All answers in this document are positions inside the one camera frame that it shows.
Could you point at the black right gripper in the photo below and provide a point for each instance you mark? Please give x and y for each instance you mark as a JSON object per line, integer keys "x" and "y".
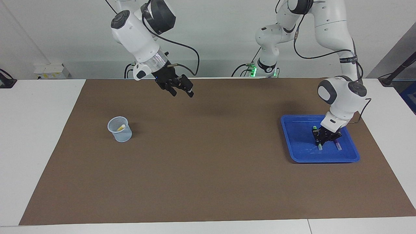
{"x": 167, "y": 78}

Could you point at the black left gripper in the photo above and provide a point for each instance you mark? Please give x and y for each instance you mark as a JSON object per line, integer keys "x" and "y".
{"x": 328, "y": 135}

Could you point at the green highlighter pen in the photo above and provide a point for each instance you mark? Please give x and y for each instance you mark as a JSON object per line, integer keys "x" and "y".
{"x": 320, "y": 148}

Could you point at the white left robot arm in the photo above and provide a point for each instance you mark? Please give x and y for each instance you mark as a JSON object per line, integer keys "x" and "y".
{"x": 331, "y": 29}

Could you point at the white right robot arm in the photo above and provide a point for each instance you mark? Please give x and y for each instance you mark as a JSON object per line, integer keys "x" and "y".
{"x": 133, "y": 32}

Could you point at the purple highlighter pen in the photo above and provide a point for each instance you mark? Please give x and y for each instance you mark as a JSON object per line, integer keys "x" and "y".
{"x": 338, "y": 147}

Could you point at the blue plastic tray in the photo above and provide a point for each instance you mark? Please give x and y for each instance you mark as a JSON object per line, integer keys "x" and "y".
{"x": 299, "y": 143}

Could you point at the clear plastic cup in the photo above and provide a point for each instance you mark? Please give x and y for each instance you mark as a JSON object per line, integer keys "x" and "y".
{"x": 122, "y": 136}

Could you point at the brown table mat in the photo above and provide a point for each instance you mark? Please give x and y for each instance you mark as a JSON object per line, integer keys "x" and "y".
{"x": 208, "y": 162}

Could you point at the blue box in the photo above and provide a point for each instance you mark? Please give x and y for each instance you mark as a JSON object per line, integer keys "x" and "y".
{"x": 410, "y": 97}

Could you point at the black pole stand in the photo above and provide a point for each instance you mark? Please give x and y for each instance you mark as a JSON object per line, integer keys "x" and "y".
{"x": 398, "y": 70}

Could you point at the black table clamp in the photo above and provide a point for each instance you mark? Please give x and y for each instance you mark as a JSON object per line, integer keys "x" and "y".
{"x": 6, "y": 83}

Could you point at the white wall socket box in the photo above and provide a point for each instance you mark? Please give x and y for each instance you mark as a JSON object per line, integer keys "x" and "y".
{"x": 52, "y": 71}

